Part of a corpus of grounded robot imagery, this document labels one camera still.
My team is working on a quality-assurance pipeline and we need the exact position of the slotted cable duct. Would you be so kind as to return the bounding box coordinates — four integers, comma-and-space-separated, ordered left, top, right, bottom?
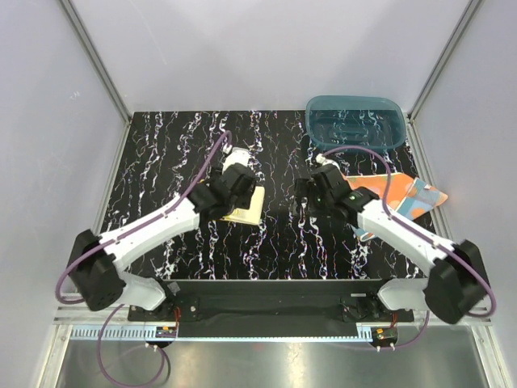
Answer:
70, 323, 375, 343

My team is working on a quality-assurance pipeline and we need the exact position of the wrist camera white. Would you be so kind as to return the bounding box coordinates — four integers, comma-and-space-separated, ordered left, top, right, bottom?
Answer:
315, 154, 340, 169
222, 146, 250, 172

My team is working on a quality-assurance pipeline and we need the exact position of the aluminium frame post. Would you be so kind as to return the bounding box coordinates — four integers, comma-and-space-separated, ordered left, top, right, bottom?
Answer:
57, 0, 132, 124
407, 0, 484, 123

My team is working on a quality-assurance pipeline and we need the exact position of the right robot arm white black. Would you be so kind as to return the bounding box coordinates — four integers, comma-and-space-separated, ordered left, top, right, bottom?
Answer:
293, 164, 490, 324

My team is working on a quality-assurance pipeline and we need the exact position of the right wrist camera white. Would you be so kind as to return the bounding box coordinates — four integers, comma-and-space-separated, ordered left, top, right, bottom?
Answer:
315, 154, 340, 169

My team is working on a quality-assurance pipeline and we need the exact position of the orange blue dotted towel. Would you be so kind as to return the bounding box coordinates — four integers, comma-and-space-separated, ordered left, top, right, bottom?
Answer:
344, 172, 448, 220

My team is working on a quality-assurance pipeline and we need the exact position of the teal transparent plastic bin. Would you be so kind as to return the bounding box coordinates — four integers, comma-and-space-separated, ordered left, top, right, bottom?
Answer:
305, 95, 406, 154

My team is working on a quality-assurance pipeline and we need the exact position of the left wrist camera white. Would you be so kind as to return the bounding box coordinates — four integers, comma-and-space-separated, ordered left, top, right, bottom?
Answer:
222, 146, 250, 172

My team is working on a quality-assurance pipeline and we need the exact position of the yellow crocodile towel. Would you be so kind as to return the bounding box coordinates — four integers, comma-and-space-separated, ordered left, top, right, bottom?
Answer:
221, 186, 265, 226

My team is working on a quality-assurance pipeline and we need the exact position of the aluminium front rail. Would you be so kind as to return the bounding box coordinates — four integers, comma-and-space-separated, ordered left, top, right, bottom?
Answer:
55, 293, 492, 326

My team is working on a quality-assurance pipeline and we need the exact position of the left aluminium frame post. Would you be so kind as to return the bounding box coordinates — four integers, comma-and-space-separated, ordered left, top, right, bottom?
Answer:
57, 0, 132, 124

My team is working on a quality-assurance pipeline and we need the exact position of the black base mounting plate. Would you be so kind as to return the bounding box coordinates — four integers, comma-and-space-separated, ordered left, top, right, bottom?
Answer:
128, 280, 414, 323

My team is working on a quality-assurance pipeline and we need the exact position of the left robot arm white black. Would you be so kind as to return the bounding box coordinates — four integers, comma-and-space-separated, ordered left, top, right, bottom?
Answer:
69, 163, 265, 320

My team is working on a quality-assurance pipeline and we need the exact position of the right aluminium frame post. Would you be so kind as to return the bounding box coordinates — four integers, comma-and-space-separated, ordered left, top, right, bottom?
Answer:
407, 0, 484, 123

